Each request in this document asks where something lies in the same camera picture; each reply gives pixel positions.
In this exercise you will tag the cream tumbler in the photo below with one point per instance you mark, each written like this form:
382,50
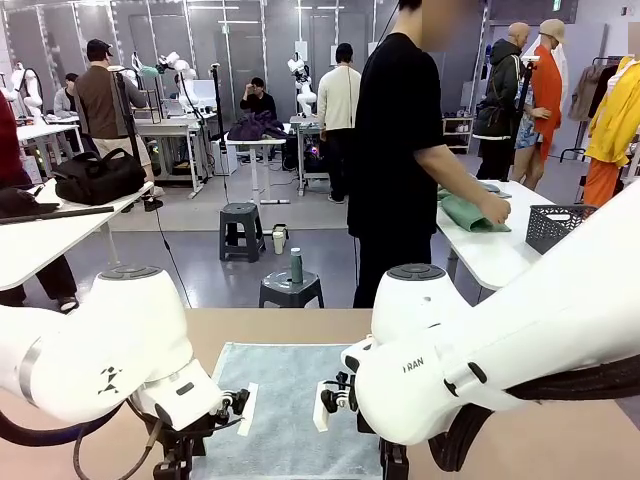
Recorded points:
279,244

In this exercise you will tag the black duffel bag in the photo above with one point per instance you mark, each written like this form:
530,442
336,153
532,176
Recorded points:
100,177

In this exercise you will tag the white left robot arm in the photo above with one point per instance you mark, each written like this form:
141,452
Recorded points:
100,325

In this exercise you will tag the black tall tripod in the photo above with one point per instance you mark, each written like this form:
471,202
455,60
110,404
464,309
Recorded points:
129,125

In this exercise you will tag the grey green water bottle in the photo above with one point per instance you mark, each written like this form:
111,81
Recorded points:
296,267

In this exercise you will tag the white side table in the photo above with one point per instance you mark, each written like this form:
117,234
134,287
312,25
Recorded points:
490,252

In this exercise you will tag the grey folded cloth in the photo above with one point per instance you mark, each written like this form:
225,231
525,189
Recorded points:
495,190

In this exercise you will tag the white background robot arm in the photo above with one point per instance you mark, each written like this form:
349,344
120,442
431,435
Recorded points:
182,70
303,97
32,95

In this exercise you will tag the mannequin in orange garment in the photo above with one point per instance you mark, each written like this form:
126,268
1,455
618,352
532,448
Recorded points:
547,95

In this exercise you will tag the beige cap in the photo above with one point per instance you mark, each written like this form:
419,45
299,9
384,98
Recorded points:
554,29

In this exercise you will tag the person in red sweater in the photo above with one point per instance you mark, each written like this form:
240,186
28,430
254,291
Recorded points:
12,145

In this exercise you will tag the green towel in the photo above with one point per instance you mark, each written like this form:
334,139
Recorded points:
462,212

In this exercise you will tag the low dark grey stool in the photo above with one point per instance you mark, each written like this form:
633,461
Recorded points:
290,290

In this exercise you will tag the dark grey plastic basket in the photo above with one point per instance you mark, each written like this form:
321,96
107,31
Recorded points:
555,227

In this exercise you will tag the orange trousers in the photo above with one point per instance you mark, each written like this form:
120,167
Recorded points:
600,182

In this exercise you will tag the seated person in black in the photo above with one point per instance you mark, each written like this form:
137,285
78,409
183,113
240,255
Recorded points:
260,102

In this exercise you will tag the white background desk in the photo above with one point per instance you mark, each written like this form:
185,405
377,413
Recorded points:
170,127
305,125
257,150
45,132

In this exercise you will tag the seated person in grey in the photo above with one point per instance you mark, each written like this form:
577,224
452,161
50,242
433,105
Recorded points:
64,102

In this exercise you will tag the black clothes rack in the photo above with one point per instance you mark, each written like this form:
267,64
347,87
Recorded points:
575,150

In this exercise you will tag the black flat case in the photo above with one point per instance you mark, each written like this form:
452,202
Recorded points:
17,200

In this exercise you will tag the black thin tripod pole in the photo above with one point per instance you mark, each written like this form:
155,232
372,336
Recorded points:
218,100

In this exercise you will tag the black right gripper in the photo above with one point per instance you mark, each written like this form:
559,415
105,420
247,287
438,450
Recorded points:
395,465

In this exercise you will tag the brown coat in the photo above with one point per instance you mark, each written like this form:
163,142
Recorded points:
585,95

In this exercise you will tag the yellow garment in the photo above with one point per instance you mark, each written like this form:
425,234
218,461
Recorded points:
615,120

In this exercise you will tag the white shoe shelf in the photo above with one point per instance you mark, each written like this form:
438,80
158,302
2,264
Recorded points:
457,132

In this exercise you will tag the man in cream sweater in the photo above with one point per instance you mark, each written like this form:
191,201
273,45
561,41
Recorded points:
339,100

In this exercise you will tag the person in black t-shirt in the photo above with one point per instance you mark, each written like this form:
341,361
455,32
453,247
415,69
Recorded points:
390,150

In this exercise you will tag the white computer tower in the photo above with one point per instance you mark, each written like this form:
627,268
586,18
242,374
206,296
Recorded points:
224,157

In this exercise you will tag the light blue towel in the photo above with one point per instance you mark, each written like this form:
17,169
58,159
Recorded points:
285,400

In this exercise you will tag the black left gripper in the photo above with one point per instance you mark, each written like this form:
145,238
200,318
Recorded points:
177,450

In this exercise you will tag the person's right hand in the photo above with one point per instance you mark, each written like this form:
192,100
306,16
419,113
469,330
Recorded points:
492,210

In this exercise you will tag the tall dark grey stool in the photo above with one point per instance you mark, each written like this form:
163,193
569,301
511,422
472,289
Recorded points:
242,212

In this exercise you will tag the purple clothing pile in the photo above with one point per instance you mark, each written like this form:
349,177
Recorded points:
255,127

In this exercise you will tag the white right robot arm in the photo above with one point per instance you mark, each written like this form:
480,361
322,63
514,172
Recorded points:
500,350

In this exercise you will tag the black folded tripod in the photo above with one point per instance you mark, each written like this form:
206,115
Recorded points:
60,214

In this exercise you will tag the mannequin in dark jacket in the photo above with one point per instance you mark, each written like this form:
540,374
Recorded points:
500,100

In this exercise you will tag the man in cap and vest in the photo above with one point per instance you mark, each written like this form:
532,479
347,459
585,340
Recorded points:
102,105

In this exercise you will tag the person's right forearm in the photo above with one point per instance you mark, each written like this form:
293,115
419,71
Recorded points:
450,172

